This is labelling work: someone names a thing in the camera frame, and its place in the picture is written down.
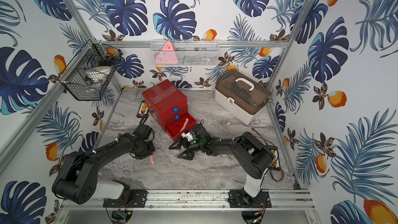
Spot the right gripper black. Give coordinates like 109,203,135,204
168,137,204,159

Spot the red three-drawer cabinet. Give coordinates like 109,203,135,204
142,80,197,142

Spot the pink fruit knife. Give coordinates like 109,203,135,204
181,118,189,131
149,155,155,164

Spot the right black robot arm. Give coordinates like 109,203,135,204
169,123,278,208

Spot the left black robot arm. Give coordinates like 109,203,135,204
52,115,155,207

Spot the black connector board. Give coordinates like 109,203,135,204
271,147,280,168
136,101,148,118

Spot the brown lid storage box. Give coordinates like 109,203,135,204
215,70,271,125

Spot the white object in basket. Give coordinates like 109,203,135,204
84,66,111,84

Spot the pink triangle item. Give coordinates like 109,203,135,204
154,41,178,66

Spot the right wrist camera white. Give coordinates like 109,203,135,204
181,131,193,142

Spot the black wire basket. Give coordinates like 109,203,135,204
57,39,123,101

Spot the clear wall shelf basket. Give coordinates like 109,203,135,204
150,39,220,67

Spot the aluminium front rail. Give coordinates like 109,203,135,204
61,189,316,211

